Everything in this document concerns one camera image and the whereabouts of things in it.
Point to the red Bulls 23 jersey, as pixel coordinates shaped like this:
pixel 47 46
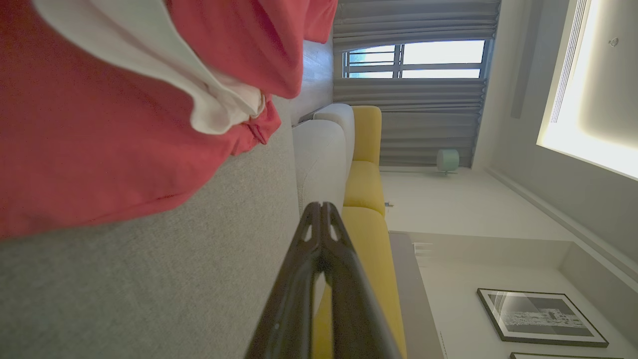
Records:
pixel 75 149

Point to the white linear ceiling vent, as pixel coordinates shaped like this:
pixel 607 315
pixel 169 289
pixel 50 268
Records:
pixel 568 60

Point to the small round ceiling detector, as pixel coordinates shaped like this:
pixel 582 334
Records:
pixel 613 42

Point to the large grey sofa ottoman seat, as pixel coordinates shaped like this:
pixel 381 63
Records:
pixel 149 289

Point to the black framed monochrome picture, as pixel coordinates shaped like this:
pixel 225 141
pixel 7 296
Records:
pixel 541 316

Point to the yellow sofa back cushion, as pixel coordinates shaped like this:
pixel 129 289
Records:
pixel 366 134
pixel 379 259
pixel 364 187

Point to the pale green wall lamp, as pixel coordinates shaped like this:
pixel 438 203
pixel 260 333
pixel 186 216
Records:
pixel 447 160

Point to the grey pleated curtain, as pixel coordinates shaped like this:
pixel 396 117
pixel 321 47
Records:
pixel 413 20
pixel 423 124

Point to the grey ledge behind sofa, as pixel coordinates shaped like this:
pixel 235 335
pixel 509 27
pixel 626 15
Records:
pixel 413 299

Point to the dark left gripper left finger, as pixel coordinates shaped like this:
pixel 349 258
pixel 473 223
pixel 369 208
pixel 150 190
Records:
pixel 294 279

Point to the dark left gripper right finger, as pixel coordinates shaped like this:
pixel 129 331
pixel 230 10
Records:
pixel 349 299

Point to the balcony window with railing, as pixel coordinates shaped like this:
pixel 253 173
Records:
pixel 438 55

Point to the grey sofa seat cushion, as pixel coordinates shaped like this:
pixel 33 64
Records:
pixel 319 159
pixel 339 119

